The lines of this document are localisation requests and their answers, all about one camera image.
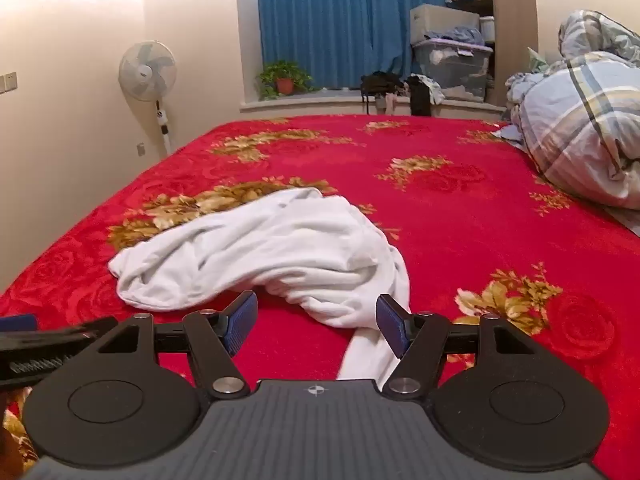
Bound white polo shirt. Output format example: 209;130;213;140
108;188;410;385

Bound blue clothes on bin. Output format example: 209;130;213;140
424;25;485;46

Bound red floral bed blanket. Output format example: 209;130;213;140
1;116;639;479

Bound black bag on sill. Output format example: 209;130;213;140
360;70;406;115

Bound potted green plant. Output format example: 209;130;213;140
257;60;314;100

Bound clear plastic storage bin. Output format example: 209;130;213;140
412;38;492;102

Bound white standing fan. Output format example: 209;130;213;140
118;40;177;155

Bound plaid quilt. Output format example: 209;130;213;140
496;10;639;233

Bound grey storage box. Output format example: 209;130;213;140
409;4;480;44

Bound blue curtain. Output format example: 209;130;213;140
258;0;445;88

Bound wooden shelf unit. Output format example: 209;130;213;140
449;0;539;105

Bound wall socket plate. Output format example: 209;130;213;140
0;72;17;94

